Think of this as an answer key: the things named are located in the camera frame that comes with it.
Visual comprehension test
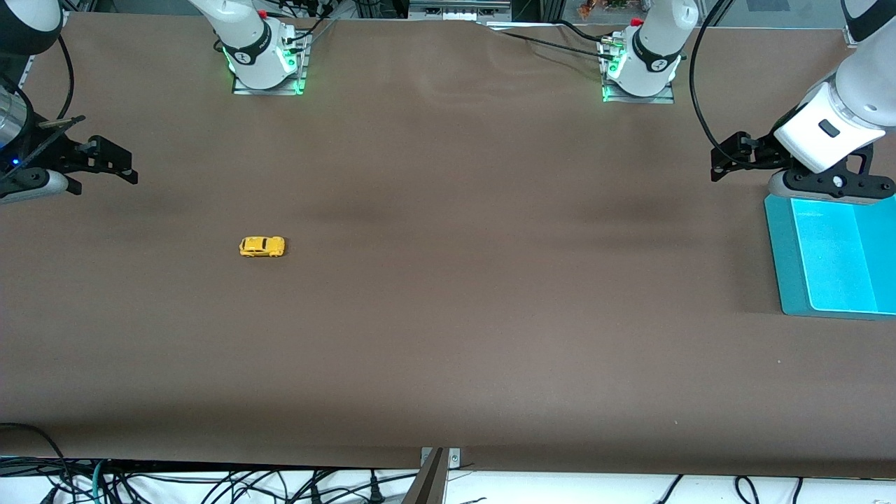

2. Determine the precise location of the yellow beetle toy car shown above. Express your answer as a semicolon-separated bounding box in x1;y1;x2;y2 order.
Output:
239;235;287;259

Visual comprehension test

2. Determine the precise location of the teal storage box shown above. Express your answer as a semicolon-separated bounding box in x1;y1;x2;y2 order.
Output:
762;192;896;322

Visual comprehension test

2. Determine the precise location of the brown table cover sheet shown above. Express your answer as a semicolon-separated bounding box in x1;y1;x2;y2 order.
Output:
0;13;896;480

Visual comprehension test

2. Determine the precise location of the dark wedge-shaped bar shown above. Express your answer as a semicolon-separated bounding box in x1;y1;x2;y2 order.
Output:
400;448;449;504

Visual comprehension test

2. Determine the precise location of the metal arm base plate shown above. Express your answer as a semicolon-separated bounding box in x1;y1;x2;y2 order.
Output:
232;31;310;97
600;34;677;105

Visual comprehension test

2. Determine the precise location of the aluminium frame profile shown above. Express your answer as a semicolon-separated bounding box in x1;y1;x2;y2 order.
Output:
407;0;513;22

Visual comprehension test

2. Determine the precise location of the small metal table bracket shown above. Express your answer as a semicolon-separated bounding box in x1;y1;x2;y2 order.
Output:
419;447;462;469

